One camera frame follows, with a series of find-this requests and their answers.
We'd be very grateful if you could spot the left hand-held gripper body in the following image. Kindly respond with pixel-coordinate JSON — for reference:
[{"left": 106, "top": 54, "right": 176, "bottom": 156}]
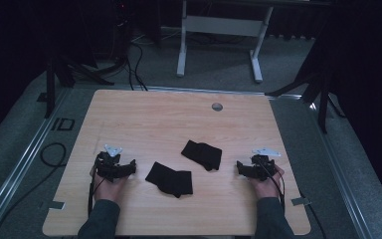
[{"left": 94, "top": 143, "right": 128, "bottom": 183}]

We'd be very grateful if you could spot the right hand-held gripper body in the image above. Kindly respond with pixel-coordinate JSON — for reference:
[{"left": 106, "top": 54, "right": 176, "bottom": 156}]
[{"left": 250, "top": 147, "right": 283, "bottom": 182}]

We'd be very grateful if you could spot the black sock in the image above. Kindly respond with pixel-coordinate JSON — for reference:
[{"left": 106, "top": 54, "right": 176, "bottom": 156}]
[
  {"left": 180, "top": 139, "right": 223, "bottom": 172},
  {"left": 144, "top": 161, "right": 194, "bottom": 199}
]

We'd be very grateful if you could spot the person's right hand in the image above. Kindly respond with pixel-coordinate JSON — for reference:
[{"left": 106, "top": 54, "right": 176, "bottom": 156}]
[{"left": 248, "top": 164, "right": 286, "bottom": 200}]

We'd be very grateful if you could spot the person's left hand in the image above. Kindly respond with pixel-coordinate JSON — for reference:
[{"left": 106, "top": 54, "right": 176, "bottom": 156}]
[{"left": 90, "top": 165, "right": 131, "bottom": 204}]

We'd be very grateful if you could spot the grey tape piece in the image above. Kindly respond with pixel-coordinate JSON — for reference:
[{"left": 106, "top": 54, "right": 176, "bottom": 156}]
[
  {"left": 48, "top": 200, "right": 66, "bottom": 211},
  {"left": 290, "top": 196, "right": 312, "bottom": 207}
]

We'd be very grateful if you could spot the black floor tape marking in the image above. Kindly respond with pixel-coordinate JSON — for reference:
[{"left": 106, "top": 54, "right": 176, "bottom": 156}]
[{"left": 50, "top": 117, "right": 77, "bottom": 131}]

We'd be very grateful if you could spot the black metal stand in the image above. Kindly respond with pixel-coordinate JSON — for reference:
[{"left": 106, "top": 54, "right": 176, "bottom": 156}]
[
  {"left": 44, "top": 54, "right": 115, "bottom": 120},
  {"left": 266, "top": 64, "right": 347, "bottom": 134}
]

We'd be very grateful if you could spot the dark equipment rack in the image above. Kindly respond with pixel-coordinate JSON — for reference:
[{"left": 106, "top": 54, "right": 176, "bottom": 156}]
[{"left": 111, "top": 0, "right": 135, "bottom": 65}]

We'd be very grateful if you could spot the right hand-held gripper cable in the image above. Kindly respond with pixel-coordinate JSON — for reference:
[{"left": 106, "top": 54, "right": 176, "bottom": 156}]
[{"left": 262, "top": 161, "right": 287, "bottom": 213}]

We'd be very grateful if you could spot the hand-held gripper cable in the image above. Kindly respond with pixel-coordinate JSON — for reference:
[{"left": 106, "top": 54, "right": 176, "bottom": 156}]
[
  {"left": 87, "top": 167, "right": 106, "bottom": 218},
  {"left": 262, "top": 161, "right": 287, "bottom": 213}
]

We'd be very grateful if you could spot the left hand-held gripper cable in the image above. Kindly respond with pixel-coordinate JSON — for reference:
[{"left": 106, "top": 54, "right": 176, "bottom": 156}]
[{"left": 87, "top": 167, "right": 106, "bottom": 218}]

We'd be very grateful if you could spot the metal floor rail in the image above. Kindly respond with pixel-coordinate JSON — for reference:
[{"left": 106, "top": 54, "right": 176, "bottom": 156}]
[
  {"left": 142, "top": 85, "right": 303, "bottom": 100},
  {"left": 306, "top": 99, "right": 377, "bottom": 239},
  {"left": 0, "top": 87, "right": 74, "bottom": 237}
]

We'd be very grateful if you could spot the black floor cable bundle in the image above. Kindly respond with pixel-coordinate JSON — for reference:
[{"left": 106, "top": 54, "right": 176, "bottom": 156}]
[{"left": 124, "top": 41, "right": 149, "bottom": 92}]

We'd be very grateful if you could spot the white desk frame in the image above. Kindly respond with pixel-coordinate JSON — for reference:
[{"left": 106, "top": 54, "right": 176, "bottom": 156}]
[{"left": 175, "top": 0, "right": 275, "bottom": 84}]

